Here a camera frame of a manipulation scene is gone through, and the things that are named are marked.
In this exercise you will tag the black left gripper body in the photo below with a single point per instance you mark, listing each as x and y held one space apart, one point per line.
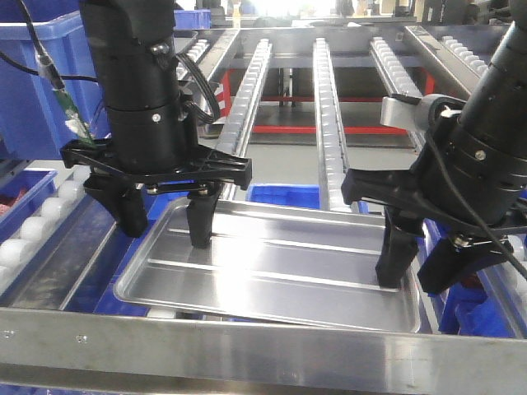
204 172

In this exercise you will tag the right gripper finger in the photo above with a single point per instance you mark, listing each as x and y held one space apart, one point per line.
399 248
448 264

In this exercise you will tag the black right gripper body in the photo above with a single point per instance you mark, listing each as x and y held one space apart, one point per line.
411 196

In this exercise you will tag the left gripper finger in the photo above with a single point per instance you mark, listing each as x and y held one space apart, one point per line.
200 212
123 201

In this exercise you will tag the silver ribbed metal tray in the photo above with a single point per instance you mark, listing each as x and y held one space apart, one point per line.
271 263

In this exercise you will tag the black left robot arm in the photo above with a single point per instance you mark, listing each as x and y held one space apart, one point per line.
153 145

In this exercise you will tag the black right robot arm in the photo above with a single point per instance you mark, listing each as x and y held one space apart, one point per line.
488 129

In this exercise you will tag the lower blue bin under tray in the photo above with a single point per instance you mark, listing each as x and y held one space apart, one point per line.
95 294

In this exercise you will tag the white roller track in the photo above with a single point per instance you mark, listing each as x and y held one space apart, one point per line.
399 106
35 127
331 142
238 126

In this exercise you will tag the lower right blue bin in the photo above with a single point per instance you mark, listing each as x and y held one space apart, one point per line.
492 303

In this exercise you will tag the red white striped barrier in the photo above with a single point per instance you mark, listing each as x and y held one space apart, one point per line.
222 91

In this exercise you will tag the lower middle blue bin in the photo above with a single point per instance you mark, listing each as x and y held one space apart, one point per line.
292 195

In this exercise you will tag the green circuit board connector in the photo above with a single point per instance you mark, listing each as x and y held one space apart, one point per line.
74 120

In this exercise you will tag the lower left blue bin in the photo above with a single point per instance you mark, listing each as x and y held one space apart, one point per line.
27 192

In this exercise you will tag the large blue plastic bin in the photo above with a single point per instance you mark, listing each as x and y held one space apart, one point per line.
33 125

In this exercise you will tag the far left white roller track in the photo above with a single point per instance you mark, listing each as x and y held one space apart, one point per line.
35 127

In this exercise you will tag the far right roller track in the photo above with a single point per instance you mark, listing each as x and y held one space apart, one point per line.
464 54

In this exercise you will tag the right steel divider rail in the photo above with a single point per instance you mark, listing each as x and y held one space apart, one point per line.
451 74

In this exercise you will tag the steel front shelf rail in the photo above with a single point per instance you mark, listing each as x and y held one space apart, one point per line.
46 348

